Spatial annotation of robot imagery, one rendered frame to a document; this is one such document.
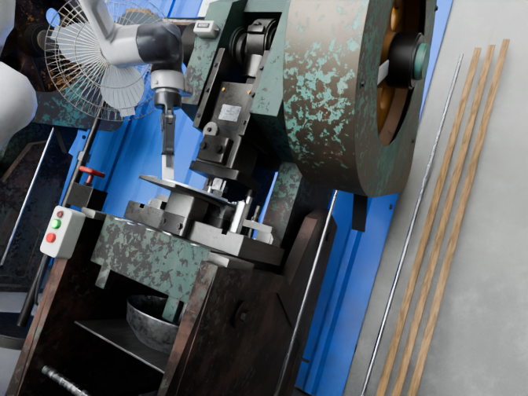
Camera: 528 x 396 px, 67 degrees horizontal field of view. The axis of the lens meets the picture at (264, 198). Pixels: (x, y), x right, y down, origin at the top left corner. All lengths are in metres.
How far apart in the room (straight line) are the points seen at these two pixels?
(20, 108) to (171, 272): 0.59
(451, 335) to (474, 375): 0.19
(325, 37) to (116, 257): 0.80
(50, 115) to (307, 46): 1.75
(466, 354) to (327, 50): 1.71
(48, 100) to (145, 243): 1.43
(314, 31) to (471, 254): 1.60
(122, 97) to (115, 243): 0.91
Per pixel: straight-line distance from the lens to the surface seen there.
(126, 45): 1.10
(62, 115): 2.48
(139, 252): 1.17
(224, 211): 1.25
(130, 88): 1.97
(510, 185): 2.35
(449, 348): 2.26
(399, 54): 1.23
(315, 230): 1.46
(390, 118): 1.53
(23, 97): 0.67
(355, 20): 0.92
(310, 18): 0.96
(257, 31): 1.40
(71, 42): 2.06
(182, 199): 1.19
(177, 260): 1.08
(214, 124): 1.32
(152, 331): 1.24
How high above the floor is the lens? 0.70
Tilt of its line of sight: 6 degrees up
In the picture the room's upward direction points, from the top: 18 degrees clockwise
